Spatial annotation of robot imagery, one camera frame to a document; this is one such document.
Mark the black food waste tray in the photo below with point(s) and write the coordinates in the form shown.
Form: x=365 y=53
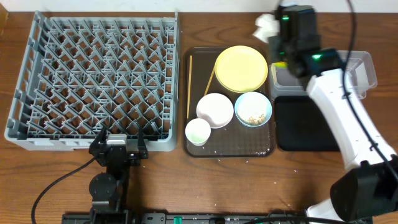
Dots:
x=300 y=126

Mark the right wooden chopstick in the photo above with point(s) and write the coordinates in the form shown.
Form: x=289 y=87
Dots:
x=209 y=82

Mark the dark brown serving tray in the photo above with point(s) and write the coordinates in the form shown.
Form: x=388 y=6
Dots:
x=234 y=139

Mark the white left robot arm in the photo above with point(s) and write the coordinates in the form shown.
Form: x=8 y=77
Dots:
x=109 y=189

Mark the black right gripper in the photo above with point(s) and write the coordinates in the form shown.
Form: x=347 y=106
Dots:
x=273 y=45

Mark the yellow green wrapper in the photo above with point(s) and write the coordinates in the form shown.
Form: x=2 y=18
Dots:
x=280 y=64

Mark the white cup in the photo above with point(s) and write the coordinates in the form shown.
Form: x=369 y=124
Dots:
x=198 y=131

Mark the left wooden chopstick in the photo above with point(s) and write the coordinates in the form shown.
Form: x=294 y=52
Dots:
x=189 y=84

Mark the light blue bowl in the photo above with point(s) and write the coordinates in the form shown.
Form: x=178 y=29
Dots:
x=253 y=109

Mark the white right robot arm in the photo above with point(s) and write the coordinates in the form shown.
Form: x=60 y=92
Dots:
x=369 y=187

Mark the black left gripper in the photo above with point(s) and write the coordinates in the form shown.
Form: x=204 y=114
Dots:
x=117 y=152

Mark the grey plastic dish rack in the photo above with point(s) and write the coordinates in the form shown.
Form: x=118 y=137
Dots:
x=79 y=74

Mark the clear plastic waste bin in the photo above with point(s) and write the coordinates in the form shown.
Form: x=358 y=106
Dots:
x=360 y=70

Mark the wooden chopstick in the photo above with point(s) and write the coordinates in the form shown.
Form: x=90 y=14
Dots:
x=209 y=82
x=189 y=84

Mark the yellow plate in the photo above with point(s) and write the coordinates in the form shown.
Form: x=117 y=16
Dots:
x=241 y=69

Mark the white napkin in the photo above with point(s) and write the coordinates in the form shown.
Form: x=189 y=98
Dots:
x=267 y=27

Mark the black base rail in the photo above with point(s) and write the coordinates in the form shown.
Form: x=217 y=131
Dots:
x=161 y=218

